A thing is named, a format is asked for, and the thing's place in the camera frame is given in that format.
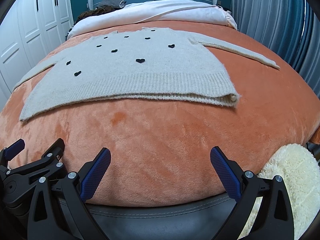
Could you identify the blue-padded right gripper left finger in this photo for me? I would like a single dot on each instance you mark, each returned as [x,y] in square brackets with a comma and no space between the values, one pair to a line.
[78,187]

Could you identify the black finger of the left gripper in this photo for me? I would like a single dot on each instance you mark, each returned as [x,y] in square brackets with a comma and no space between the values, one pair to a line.
[51,157]

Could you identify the white folded duvet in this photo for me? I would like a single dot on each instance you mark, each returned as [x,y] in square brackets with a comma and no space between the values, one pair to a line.
[161,10]

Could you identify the dark clothes pile on bed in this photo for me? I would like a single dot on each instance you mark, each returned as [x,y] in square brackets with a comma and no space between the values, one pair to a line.
[104,7]

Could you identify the blue-grey window curtain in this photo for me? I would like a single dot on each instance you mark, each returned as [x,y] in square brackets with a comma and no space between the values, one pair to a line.
[289,28]

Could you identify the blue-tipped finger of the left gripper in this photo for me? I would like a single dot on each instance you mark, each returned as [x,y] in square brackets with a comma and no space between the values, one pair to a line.
[8,153]

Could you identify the orange plush bed blanket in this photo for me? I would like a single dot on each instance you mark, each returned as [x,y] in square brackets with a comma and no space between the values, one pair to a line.
[160,149]

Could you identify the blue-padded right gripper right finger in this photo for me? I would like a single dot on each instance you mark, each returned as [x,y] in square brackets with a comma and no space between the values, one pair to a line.
[241,186]

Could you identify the white wardrobe with red stickers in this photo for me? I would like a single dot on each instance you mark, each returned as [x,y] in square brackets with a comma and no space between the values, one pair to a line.
[29,32]

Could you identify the beige knit sweater black hearts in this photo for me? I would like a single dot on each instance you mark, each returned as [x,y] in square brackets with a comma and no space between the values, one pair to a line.
[151,63]

